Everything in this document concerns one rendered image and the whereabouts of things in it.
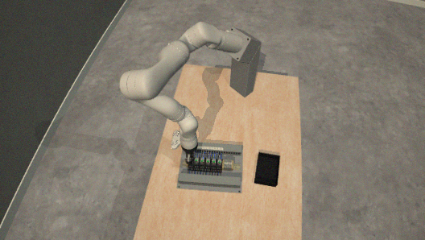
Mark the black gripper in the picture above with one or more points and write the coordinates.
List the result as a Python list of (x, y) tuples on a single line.
[(189, 153)]

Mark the grey relay panel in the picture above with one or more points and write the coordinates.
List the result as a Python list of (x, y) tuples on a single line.
[(221, 179)]

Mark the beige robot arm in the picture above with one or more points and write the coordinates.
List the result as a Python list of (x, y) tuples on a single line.
[(144, 85)]

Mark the black rectangular tray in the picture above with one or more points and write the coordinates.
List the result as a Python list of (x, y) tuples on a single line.
[(267, 170)]

